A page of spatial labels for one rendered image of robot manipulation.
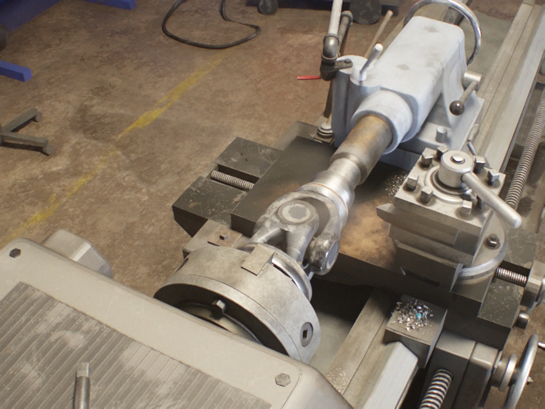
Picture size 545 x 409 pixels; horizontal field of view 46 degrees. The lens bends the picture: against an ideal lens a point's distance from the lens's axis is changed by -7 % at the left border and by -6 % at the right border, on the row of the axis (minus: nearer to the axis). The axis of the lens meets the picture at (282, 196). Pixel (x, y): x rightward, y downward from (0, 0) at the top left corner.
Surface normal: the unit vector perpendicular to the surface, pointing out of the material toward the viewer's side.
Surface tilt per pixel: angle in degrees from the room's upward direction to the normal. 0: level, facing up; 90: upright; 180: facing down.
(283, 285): 32
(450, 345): 0
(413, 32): 0
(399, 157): 90
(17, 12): 90
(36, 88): 0
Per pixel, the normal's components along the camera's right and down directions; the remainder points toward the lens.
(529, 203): 0.00, -0.76
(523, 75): 0.52, -0.44
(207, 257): -0.32, -0.81
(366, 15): -0.13, 0.65
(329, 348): -0.23, -0.62
